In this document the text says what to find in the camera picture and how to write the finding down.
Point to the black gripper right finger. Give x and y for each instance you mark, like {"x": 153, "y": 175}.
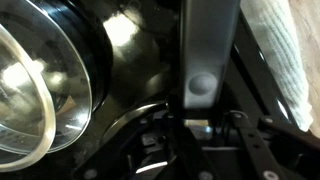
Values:
{"x": 283, "y": 153}

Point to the pale yellow dish towel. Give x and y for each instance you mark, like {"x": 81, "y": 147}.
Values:
{"x": 280, "y": 50}

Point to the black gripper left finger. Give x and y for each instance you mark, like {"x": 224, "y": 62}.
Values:
{"x": 133, "y": 143}

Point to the black electric stove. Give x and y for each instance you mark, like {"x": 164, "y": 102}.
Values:
{"x": 143, "y": 66}

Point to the small steel pot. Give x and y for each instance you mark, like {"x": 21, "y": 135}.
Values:
{"x": 100, "y": 50}

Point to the glass lid with black knob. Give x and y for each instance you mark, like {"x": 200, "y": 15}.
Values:
{"x": 76, "y": 83}

